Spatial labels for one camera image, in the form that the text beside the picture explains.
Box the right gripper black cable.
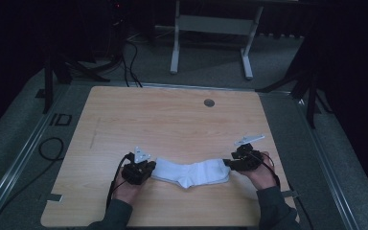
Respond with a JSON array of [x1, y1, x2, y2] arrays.
[[255, 150, 314, 230]]

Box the black floor cables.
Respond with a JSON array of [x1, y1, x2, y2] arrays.
[[120, 39, 144, 88]]

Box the metal floor rail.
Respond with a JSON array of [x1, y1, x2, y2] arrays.
[[0, 84, 73, 224], [295, 94, 360, 230]]

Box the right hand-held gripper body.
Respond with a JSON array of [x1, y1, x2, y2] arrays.
[[230, 134, 265, 172]]

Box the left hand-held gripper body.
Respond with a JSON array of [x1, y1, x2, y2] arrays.
[[121, 146, 152, 186]]

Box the white metal desk frame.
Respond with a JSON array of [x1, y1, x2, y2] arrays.
[[170, 0, 265, 81]]

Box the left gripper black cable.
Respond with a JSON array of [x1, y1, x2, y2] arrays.
[[105, 152, 135, 210]]

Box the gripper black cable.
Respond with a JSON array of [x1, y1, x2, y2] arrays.
[[255, 150, 314, 230], [105, 152, 135, 210]]

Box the person's right hand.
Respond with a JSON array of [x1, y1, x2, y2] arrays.
[[237, 150, 278, 192]]

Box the black floor cable loop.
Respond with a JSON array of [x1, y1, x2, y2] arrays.
[[0, 136, 65, 230]]

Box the person's left hand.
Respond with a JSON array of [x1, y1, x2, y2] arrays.
[[111, 176, 142, 206]]

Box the black metal stand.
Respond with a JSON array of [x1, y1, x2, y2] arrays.
[[254, 60, 334, 129], [42, 52, 111, 115]]

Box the white sock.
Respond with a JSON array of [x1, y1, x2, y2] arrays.
[[150, 156, 232, 190]]

